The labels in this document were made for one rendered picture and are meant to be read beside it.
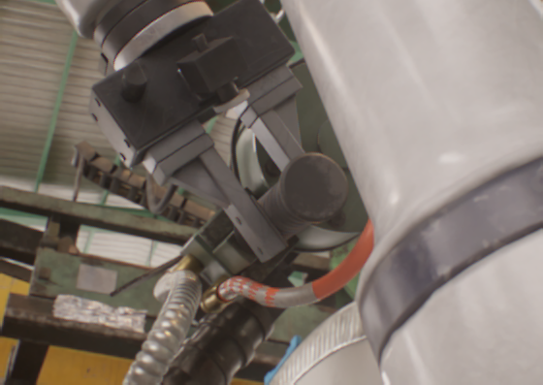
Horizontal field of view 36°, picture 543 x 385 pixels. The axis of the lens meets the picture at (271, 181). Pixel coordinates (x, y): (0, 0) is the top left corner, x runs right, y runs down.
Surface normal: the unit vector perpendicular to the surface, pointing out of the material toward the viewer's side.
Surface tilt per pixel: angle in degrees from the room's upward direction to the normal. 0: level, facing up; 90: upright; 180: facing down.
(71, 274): 90
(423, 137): 104
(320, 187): 115
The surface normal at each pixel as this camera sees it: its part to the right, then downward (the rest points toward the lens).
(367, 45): -0.70, -0.26
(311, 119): 0.25, -0.25
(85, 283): 0.35, -0.61
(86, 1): -0.49, 0.31
